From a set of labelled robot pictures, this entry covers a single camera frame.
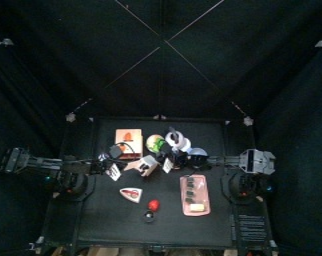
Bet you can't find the pale wooden knife holder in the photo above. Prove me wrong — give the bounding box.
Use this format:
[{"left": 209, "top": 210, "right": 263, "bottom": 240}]
[{"left": 122, "top": 154, "right": 160, "bottom": 178}]

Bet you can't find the blue-grey toy pan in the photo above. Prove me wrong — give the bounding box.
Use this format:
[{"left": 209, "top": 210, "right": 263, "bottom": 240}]
[{"left": 187, "top": 147, "right": 209, "bottom": 161}]

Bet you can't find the white flat toy piece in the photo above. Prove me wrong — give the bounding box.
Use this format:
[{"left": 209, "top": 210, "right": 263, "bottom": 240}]
[{"left": 105, "top": 163, "right": 122, "bottom": 183}]

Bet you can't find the white toy pot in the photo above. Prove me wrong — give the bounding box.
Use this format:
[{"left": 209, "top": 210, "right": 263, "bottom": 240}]
[{"left": 165, "top": 127, "right": 193, "bottom": 152}]

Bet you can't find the green and yellow toy vegetable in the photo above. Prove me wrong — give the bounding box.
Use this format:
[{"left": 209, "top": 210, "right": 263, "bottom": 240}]
[{"left": 145, "top": 133, "right": 167, "bottom": 154}]

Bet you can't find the pink rectangular tray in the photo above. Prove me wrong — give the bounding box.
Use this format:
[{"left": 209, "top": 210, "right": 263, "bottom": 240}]
[{"left": 179, "top": 174, "right": 212, "bottom": 217}]

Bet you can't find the red and white toy wedge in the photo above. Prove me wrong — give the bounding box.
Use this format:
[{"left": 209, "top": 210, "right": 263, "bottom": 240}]
[{"left": 118, "top": 187, "right": 144, "bottom": 204}]

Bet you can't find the yellow toy sushi piece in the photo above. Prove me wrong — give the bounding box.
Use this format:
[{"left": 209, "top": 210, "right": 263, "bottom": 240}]
[{"left": 188, "top": 203, "right": 207, "bottom": 213}]

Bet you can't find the red toy tomato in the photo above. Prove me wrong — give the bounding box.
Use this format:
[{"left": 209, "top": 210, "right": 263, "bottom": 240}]
[{"left": 147, "top": 199, "right": 161, "bottom": 212}]

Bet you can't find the black plate with white text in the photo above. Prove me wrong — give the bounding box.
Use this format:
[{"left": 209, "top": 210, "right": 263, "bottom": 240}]
[{"left": 232, "top": 213, "right": 271, "bottom": 249}]

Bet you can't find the pale wooden board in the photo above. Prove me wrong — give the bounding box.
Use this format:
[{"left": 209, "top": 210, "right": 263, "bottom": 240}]
[{"left": 86, "top": 246, "right": 120, "bottom": 256}]

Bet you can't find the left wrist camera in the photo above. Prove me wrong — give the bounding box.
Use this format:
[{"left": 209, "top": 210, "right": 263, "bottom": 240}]
[{"left": 108, "top": 145, "right": 125, "bottom": 160}]

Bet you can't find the grey pot lid with handle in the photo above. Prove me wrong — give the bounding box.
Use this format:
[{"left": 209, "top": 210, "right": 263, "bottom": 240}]
[{"left": 165, "top": 126, "right": 187, "bottom": 144}]

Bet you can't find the steel round tin with handle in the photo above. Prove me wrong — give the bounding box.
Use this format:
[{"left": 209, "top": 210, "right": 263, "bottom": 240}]
[{"left": 143, "top": 210, "right": 157, "bottom": 223}]

